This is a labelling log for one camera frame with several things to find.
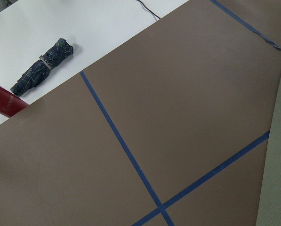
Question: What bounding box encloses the black cable on table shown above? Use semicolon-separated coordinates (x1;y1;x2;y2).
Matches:
137;0;161;19

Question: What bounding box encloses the red cylindrical tube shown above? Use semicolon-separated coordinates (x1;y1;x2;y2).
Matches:
0;86;29;118

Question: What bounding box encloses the brown paper table mat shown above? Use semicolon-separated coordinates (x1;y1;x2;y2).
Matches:
0;0;281;226

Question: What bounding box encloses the folded dark plaid umbrella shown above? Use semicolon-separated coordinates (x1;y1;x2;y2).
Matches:
10;38;74;97

